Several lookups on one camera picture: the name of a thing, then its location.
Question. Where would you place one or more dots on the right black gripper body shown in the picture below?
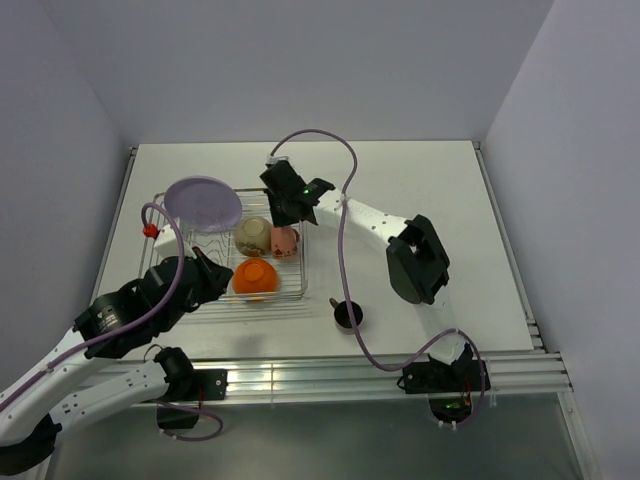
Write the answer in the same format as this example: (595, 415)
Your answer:
(280, 216)

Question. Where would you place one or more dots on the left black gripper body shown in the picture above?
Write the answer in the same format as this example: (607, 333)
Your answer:
(178, 311)

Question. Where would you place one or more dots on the orange bowl white inside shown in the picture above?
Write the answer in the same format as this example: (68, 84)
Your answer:
(255, 275)

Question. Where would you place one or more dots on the pink mug white inside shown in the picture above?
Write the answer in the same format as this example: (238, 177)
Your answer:
(284, 242)

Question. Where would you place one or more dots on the purple plate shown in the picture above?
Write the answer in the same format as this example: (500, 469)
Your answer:
(203, 204)

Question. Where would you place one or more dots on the black mug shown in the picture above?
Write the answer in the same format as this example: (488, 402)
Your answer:
(342, 318)

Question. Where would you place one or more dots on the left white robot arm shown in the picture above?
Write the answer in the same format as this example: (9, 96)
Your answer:
(47, 403)

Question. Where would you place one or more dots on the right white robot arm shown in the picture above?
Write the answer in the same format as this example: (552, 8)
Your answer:
(416, 260)

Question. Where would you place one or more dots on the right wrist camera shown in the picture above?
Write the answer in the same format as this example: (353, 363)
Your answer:
(272, 160)

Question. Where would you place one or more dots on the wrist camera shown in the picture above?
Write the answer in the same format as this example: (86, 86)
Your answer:
(272, 160)
(164, 241)

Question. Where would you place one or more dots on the wire dish rack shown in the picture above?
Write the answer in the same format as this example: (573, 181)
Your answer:
(219, 247)

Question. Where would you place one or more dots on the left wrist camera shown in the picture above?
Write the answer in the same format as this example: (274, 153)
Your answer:
(164, 241)

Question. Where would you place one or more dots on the aluminium rail frame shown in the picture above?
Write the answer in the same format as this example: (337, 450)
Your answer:
(355, 379)

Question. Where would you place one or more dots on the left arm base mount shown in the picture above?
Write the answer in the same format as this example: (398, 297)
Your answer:
(183, 406)

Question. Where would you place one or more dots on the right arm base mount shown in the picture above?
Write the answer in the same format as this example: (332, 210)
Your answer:
(453, 396)

